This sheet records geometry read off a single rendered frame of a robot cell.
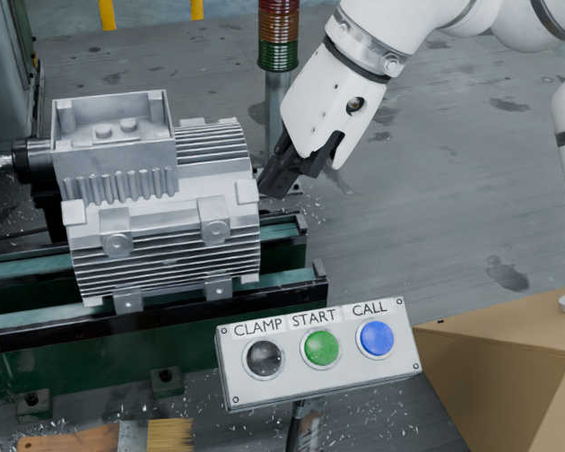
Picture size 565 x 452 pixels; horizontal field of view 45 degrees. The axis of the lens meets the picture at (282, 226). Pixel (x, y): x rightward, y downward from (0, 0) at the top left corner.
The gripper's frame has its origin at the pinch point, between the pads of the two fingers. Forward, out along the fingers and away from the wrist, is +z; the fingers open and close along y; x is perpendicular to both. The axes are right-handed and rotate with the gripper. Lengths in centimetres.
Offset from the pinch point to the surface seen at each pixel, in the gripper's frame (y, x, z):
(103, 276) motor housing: -3.4, 13.0, 16.1
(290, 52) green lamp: 33.3, -9.8, -2.3
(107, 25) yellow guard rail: 238, -27, 87
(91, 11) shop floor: 301, -29, 108
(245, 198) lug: -1.5, 2.8, 2.7
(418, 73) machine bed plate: 68, -56, 1
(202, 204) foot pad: -1.2, 6.5, 5.3
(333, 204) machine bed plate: 28.1, -28.8, 16.7
